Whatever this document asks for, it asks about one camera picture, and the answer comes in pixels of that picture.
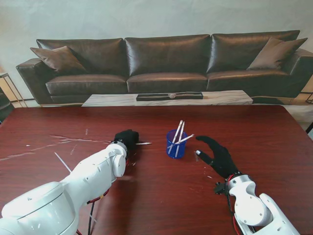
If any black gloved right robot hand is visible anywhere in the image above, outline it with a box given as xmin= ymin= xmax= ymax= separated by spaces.
xmin=195 ymin=136 xmax=242 ymax=177

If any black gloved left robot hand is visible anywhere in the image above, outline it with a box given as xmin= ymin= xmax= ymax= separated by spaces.
xmin=114 ymin=129 xmax=140 ymax=157

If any blue mesh holder cup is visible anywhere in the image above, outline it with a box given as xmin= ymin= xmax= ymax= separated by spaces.
xmin=166 ymin=130 xmax=188 ymax=160

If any white marble coffee table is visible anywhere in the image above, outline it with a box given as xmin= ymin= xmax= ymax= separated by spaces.
xmin=81 ymin=90 xmax=254 ymax=107

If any black decorative tray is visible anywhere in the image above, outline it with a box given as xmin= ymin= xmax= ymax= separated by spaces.
xmin=136 ymin=92 xmax=204 ymax=101

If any dark leather sofa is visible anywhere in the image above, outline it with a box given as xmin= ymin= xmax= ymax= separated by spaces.
xmin=16 ymin=30 xmax=313 ymax=108

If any brown leather cushion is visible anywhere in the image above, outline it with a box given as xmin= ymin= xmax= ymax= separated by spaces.
xmin=29 ymin=46 xmax=87 ymax=74
xmin=246 ymin=37 xmax=308 ymax=71

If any dark armchair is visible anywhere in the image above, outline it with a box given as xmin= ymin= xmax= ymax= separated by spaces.
xmin=0 ymin=86 xmax=15 ymax=123

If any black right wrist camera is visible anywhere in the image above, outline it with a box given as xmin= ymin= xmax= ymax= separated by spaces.
xmin=214 ymin=181 xmax=228 ymax=196

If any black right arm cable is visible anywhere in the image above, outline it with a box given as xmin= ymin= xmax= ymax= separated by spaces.
xmin=226 ymin=180 xmax=234 ymax=217

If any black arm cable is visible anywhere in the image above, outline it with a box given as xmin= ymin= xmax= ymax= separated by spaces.
xmin=87 ymin=200 xmax=96 ymax=235
xmin=226 ymin=180 xmax=234 ymax=217

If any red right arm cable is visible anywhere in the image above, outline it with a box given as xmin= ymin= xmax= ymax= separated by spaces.
xmin=232 ymin=212 xmax=242 ymax=235

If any white cable tie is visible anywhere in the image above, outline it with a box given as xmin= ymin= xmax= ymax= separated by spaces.
xmin=54 ymin=151 xmax=73 ymax=173

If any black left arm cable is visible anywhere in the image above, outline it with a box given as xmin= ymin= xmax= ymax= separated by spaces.
xmin=87 ymin=200 xmax=96 ymax=235

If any dark frame side table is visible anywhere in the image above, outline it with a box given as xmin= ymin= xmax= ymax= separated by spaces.
xmin=300 ymin=91 xmax=313 ymax=105

